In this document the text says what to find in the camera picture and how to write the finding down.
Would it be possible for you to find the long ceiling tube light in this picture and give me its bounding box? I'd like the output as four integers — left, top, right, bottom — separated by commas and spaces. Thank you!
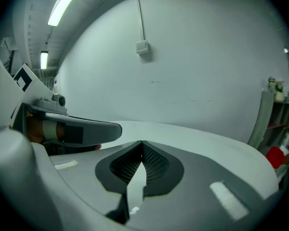
47, 0, 86, 27

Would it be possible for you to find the white finger bandage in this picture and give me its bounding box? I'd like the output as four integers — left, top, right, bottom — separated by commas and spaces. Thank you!
42, 120, 58, 140

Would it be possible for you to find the gray fisheye camera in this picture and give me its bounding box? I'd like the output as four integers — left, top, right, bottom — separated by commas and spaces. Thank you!
52, 93, 67, 115

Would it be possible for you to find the short ceiling tube light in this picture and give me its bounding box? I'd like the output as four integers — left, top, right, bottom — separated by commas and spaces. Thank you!
40, 51, 49, 70

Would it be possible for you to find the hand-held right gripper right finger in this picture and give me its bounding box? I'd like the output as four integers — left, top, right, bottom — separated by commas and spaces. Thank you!
129, 140, 279, 231

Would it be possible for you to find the person's left hand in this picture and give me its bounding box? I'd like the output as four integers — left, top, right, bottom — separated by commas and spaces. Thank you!
26, 116, 66, 144

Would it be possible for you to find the red round object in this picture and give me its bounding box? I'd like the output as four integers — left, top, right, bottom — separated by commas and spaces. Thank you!
266, 146, 286, 169

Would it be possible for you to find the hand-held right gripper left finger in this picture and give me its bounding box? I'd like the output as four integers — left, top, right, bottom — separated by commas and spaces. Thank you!
32, 140, 145, 231

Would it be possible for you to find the clear bottle with green cap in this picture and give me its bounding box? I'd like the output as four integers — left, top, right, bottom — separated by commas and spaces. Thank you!
268, 76, 276, 93

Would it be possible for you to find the white wall junction box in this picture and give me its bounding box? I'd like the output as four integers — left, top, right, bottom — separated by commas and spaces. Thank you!
135, 39, 150, 55

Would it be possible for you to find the white vase with flowers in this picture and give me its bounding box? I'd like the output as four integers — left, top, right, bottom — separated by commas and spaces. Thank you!
274, 79, 286, 103

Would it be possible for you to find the gray open shelf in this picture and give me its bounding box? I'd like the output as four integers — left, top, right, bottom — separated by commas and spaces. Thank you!
247, 90, 289, 154

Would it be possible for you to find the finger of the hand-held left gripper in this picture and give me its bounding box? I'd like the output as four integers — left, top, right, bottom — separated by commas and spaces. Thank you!
45, 113, 123, 147

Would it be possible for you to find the white wall conduit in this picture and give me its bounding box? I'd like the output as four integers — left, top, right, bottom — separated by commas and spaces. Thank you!
134, 0, 146, 43

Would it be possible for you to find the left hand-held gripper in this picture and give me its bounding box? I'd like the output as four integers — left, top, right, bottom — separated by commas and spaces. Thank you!
0, 41, 68, 146

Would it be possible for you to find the white table top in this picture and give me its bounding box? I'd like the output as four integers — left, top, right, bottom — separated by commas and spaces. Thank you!
100, 120, 258, 152

